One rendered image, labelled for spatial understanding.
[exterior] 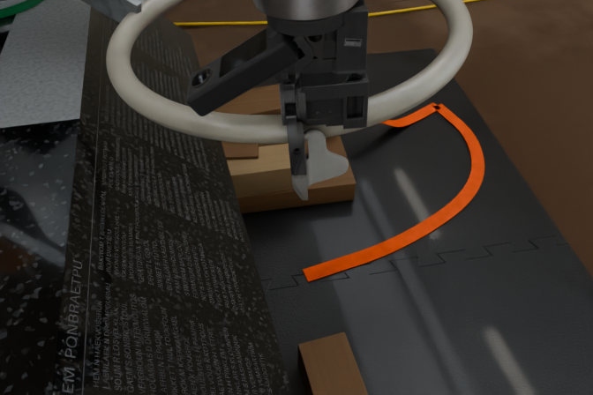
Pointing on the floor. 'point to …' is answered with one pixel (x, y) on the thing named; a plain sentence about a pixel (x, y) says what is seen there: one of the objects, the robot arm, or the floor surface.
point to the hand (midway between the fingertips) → (296, 172)
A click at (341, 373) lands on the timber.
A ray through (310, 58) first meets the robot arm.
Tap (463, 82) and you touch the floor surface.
